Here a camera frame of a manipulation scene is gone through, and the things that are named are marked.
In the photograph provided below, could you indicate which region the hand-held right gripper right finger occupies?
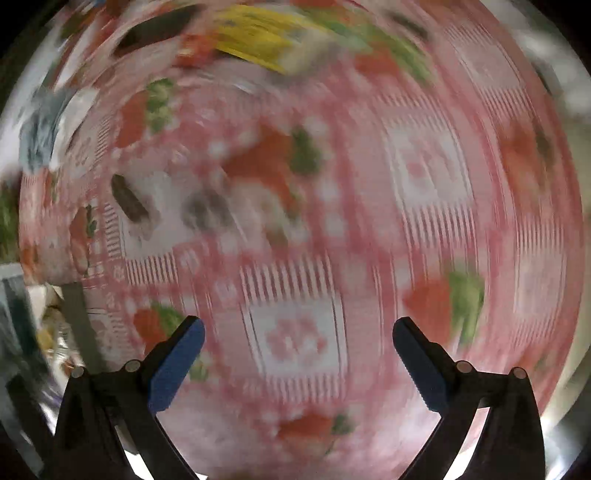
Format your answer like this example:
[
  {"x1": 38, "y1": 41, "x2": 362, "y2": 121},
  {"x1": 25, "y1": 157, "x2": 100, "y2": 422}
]
[{"x1": 392, "y1": 316, "x2": 546, "y2": 480}]

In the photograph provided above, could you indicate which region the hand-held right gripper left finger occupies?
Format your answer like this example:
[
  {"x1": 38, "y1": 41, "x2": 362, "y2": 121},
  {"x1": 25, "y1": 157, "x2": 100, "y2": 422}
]
[{"x1": 53, "y1": 316, "x2": 204, "y2": 480}]

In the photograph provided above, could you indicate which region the small white dark snack packet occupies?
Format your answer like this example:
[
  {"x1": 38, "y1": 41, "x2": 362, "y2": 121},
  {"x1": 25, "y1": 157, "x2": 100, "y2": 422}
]
[
  {"x1": 182, "y1": 187, "x2": 236, "y2": 234},
  {"x1": 110, "y1": 172, "x2": 162, "y2": 241}
]

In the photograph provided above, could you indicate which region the pink paw print tablecloth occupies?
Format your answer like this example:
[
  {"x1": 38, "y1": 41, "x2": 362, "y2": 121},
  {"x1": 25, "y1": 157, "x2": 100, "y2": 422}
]
[{"x1": 18, "y1": 0, "x2": 585, "y2": 480}]

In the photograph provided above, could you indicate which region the blue white snack packet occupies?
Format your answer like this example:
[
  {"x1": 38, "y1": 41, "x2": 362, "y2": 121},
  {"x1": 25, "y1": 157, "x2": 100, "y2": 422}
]
[{"x1": 18, "y1": 88, "x2": 95, "y2": 171}]

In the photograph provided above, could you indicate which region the dark brown snack packet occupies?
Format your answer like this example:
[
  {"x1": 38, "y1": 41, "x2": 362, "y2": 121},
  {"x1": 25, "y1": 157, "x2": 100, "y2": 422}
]
[{"x1": 113, "y1": 4, "x2": 204, "y2": 58}]

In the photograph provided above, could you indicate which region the yellow snack packet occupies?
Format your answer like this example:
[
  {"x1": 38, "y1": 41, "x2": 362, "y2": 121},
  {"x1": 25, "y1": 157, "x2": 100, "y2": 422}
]
[{"x1": 215, "y1": 4, "x2": 319, "y2": 75}]

